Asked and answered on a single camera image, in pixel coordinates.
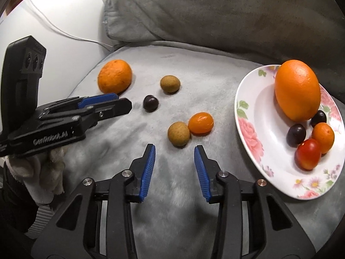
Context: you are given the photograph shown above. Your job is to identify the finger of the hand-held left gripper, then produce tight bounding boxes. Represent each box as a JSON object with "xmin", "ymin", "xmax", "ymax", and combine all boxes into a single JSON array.
[
  {"xmin": 40, "ymin": 93, "xmax": 119, "ymax": 119},
  {"xmin": 71, "ymin": 98, "xmax": 133, "ymax": 138}
]

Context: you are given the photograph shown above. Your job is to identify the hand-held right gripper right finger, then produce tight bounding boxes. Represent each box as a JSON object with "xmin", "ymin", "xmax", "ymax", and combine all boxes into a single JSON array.
[{"xmin": 194, "ymin": 145, "xmax": 316, "ymax": 259}]

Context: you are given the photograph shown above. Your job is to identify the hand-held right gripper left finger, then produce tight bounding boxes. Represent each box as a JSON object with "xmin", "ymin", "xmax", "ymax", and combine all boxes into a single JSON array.
[{"xmin": 32, "ymin": 144, "xmax": 156, "ymax": 259}]

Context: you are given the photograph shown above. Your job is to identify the rough-skinned orange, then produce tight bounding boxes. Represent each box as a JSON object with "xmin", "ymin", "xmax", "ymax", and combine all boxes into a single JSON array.
[{"xmin": 97, "ymin": 59, "xmax": 133, "ymax": 94}]

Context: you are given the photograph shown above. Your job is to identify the dark purple grape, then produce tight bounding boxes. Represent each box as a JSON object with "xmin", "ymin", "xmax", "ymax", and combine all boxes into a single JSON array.
[
  {"xmin": 286, "ymin": 123, "xmax": 307, "ymax": 148},
  {"xmin": 310, "ymin": 110, "xmax": 327, "ymax": 128},
  {"xmin": 143, "ymin": 94, "xmax": 159, "ymax": 113}
]

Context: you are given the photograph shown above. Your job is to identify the brown longan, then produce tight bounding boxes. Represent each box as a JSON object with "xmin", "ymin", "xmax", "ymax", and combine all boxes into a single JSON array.
[
  {"xmin": 160, "ymin": 75, "xmax": 181, "ymax": 94},
  {"xmin": 168, "ymin": 121, "xmax": 191, "ymax": 147}
]

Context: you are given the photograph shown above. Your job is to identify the orange kumquat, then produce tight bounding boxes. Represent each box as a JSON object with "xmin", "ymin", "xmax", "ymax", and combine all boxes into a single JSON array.
[{"xmin": 188, "ymin": 112, "xmax": 214, "ymax": 135}]

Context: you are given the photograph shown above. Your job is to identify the floral white plate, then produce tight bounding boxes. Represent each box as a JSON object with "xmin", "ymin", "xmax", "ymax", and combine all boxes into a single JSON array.
[{"xmin": 234, "ymin": 64, "xmax": 345, "ymax": 201}]

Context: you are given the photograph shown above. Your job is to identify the red cherry tomato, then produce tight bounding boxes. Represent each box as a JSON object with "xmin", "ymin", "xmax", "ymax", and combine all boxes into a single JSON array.
[{"xmin": 295, "ymin": 139, "xmax": 322, "ymax": 170}]

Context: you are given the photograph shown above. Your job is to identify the small mandarin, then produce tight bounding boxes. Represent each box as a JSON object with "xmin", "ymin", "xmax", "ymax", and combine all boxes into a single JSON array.
[{"xmin": 311, "ymin": 122, "xmax": 335, "ymax": 154}]

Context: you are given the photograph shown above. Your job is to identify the smooth oval orange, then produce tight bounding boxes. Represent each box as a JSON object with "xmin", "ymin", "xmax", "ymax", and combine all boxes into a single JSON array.
[{"xmin": 274, "ymin": 59, "xmax": 321, "ymax": 122}]

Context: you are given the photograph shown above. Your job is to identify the person's left forearm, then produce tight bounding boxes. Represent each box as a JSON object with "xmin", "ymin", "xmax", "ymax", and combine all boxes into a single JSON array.
[{"xmin": 0, "ymin": 162, "xmax": 56, "ymax": 238}]

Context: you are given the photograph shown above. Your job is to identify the person's left hand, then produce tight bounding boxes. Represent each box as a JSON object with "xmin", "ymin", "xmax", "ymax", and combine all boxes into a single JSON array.
[{"xmin": 4, "ymin": 146, "xmax": 66, "ymax": 205}]

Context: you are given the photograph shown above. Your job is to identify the grey covered cushion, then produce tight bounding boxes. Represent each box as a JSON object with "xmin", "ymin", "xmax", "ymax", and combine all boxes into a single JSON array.
[{"xmin": 104, "ymin": 0, "xmax": 345, "ymax": 103}]

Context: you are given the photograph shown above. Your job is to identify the white cable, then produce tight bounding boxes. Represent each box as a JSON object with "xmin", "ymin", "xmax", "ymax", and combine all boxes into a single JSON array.
[{"xmin": 23, "ymin": 0, "xmax": 119, "ymax": 49}]

